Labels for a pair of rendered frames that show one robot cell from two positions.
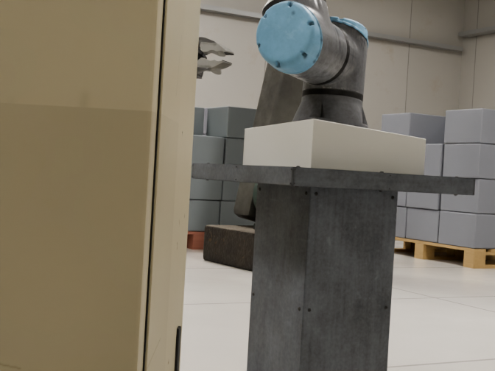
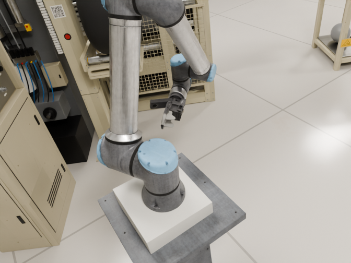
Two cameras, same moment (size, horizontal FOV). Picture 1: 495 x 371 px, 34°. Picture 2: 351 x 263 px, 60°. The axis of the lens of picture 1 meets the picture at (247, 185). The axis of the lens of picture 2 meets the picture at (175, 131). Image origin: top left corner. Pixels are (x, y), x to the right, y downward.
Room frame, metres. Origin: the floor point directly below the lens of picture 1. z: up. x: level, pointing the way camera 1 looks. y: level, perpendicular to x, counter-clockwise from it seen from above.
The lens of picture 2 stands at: (2.13, -1.05, 1.73)
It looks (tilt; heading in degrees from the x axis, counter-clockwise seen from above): 39 degrees down; 92
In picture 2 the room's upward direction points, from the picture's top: 11 degrees counter-clockwise
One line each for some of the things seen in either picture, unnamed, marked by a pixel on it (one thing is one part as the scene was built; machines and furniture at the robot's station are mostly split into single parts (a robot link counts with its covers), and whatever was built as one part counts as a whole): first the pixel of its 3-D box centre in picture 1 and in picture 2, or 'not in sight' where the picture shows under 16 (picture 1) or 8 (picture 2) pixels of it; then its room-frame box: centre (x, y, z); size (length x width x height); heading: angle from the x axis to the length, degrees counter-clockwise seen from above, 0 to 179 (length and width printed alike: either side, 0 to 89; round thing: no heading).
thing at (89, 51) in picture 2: not in sight; (89, 52); (1.58, 0.98, 0.90); 0.40 x 0.03 x 0.10; 88
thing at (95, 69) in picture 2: not in sight; (115, 66); (1.75, 0.83, 0.84); 0.36 x 0.09 x 0.06; 178
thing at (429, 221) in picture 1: (460, 187); not in sight; (6.55, -1.71, 0.58); 1.19 x 0.78 x 1.15; 28
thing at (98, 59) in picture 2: not in sight; (113, 57); (1.76, 0.83, 0.90); 0.35 x 0.05 x 0.05; 178
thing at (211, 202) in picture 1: (182, 174); not in sight; (6.38, 0.52, 0.55); 1.07 x 0.71 x 1.09; 120
